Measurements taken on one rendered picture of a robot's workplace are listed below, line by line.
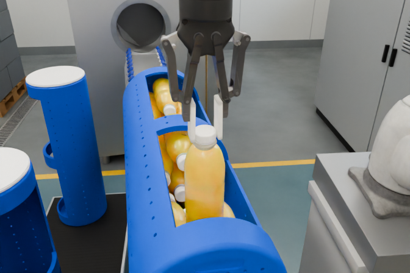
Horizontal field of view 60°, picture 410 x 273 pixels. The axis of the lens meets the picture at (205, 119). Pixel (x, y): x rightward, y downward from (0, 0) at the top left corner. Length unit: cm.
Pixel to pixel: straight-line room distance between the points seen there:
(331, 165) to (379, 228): 23
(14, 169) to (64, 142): 75
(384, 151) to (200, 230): 50
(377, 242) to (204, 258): 45
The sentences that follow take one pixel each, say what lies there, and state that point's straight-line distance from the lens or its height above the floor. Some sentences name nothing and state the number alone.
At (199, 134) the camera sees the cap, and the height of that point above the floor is 138.
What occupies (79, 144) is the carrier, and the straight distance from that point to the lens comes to 197.
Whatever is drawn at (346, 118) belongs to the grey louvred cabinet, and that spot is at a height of 28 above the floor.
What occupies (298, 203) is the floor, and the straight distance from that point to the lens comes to 262.
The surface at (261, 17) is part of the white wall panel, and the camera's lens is 575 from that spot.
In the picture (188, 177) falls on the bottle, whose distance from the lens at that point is 62.
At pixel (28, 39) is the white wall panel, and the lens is 601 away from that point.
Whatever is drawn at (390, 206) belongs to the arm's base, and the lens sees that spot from 98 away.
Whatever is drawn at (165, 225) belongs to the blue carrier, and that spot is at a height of 122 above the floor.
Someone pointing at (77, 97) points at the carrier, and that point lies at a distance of 187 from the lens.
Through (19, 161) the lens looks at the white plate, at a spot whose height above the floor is 104.
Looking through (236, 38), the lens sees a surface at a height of 153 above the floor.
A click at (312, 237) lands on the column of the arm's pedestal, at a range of 122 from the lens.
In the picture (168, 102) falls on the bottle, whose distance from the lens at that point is 115.
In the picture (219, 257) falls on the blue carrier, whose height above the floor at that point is 121.
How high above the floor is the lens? 167
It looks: 28 degrees down
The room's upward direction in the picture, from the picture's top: straight up
